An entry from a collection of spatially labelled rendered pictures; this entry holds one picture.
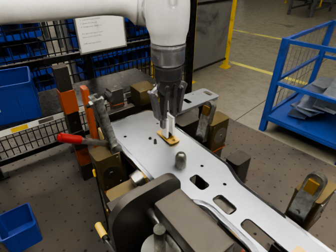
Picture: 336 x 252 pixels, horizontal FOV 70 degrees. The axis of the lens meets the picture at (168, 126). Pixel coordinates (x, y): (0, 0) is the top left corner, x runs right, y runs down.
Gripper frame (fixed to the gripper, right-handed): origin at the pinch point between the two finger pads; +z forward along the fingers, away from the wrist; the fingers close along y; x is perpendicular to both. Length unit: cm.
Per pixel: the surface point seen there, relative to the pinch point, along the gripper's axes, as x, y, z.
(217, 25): -203, -243, 33
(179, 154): 12.9, 5.7, 0.0
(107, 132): 1.8, 20.5, -7.3
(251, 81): -143, -265, 105
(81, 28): -54, 4, -21
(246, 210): 33.4, 2.3, 4.5
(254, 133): -6, -64, 35
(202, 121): 5.0, -10.1, -0.5
